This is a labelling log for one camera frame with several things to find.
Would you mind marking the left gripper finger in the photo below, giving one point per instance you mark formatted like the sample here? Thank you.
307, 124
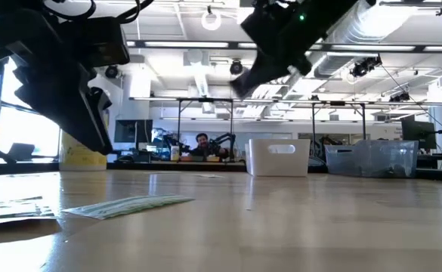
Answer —
101, 101
65, 109

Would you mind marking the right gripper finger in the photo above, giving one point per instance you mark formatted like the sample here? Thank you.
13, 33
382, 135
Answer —
258, 73

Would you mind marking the background black robot arm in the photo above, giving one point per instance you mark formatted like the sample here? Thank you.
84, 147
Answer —
234, 147

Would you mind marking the black monitor on arm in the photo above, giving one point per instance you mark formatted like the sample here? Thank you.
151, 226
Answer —
419, 134

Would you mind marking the white ceiling pipes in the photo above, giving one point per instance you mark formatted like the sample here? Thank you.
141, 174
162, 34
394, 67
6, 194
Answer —
260, 90

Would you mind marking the black monitor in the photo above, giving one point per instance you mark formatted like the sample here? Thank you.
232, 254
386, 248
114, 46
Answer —
133, 131

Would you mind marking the yellow Lysol wipes canister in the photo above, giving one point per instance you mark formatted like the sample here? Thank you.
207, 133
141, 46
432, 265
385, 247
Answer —
81, 160

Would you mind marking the grey laptop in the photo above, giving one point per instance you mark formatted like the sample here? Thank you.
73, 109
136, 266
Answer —
21, 151

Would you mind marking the white bottle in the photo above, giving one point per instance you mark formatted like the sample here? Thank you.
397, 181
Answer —
175, 154

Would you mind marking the person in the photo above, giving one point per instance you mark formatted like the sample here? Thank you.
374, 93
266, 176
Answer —
203, 149

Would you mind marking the white plastic bin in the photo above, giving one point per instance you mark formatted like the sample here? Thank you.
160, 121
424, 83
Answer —
277, 166

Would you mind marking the green striped bandage packet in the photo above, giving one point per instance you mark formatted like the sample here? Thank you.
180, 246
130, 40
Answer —
126, 206
210, 175
13, 211

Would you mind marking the grey translucent plastic bin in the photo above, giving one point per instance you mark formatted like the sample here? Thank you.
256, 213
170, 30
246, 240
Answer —
356, 162

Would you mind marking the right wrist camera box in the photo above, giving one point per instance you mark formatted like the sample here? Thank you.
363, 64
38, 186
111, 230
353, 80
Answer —
269, 26

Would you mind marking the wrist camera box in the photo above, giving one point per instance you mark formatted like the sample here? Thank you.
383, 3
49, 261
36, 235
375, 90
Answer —
96, 41
269, 26

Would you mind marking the black ceiling camera cluster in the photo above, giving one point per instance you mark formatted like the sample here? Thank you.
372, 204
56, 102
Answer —
400, 97
364, 67

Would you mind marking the black background station frame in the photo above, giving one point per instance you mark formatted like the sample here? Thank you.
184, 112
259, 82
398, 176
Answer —
205, 99

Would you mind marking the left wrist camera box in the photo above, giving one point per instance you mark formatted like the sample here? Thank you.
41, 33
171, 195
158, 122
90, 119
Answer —
96, 41

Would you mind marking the ceiling light rail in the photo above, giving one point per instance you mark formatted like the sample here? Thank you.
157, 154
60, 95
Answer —
186, 44

